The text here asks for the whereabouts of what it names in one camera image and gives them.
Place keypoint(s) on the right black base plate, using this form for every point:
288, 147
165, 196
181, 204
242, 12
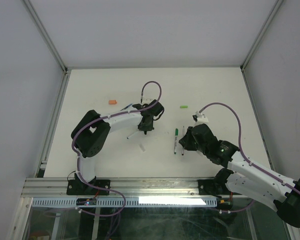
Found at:
207, 187

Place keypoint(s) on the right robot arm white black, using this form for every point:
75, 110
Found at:
242, 175

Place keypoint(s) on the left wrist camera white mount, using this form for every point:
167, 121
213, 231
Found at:
147, 100

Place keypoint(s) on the white green end pen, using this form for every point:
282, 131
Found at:
175, 144

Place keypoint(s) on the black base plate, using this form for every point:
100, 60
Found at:
207, 187
76, 187

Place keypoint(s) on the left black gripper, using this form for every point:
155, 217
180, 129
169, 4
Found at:
148, 128

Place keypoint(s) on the white black end pen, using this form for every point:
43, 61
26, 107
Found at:
183, 134

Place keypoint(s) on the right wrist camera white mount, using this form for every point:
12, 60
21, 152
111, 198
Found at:
200, 118

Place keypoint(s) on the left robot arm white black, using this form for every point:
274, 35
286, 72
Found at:
89, 136

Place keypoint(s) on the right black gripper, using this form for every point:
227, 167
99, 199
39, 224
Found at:
185, 141

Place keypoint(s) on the orange pen cap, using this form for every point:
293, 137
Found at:
112, 102

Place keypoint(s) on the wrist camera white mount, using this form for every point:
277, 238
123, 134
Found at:
147, 100
200, 118

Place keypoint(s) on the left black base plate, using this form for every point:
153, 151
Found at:
76, 187

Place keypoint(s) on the clear pen cap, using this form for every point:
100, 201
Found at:
142, 147

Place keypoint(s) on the white slotted cable duct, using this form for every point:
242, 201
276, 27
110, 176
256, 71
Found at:
129, 202

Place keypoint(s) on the aluminium mounting rail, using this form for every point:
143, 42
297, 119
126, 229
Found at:
129, 187

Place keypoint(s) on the dark blue barrel pen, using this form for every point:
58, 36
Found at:
126, 107

